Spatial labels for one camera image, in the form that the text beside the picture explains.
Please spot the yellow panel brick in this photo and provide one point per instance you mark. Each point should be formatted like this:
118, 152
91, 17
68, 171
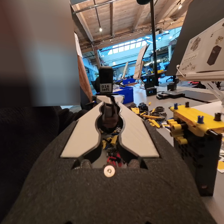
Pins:
189, 113

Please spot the yellow black sticker sheet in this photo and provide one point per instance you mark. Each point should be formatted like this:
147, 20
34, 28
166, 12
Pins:
220, 164

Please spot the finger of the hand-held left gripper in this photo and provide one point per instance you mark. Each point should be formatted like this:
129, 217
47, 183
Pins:
119, 99
103, 99

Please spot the small black device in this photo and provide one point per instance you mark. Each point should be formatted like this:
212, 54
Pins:
171, 86

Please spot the white sign board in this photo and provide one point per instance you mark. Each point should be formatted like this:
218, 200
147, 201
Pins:
140, 63
125, 69

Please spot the black pole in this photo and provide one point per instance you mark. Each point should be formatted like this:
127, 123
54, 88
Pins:
154, 43

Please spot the blue storage bin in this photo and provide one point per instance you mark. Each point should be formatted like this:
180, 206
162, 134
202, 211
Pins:
127, 94
129, 81

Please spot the background wooden desk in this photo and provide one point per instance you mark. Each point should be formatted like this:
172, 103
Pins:
157, 71

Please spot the black brick tower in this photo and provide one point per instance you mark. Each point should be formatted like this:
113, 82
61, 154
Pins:
201, 157

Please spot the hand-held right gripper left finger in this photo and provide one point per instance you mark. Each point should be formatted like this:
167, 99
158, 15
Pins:
80, 140

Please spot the open instruction booklet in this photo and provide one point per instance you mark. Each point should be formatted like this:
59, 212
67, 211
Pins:
201, 52

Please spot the black flat charger box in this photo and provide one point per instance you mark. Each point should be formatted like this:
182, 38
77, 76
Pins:
171, 95

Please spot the pile of black red pins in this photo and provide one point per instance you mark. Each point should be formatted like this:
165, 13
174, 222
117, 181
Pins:
113, 158

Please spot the pile of mixed toy bricks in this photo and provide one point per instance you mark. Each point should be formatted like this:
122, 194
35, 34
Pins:
150, 120

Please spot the person's left hand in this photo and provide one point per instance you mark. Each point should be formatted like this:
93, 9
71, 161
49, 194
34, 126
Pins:
110, 124

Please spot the clear plastic bag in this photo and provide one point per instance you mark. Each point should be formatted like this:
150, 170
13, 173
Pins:
116, 89

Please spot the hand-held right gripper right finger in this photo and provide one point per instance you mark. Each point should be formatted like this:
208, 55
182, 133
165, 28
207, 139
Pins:
140, 140

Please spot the dark grey desk divider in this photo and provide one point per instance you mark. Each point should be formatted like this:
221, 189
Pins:
192, 26

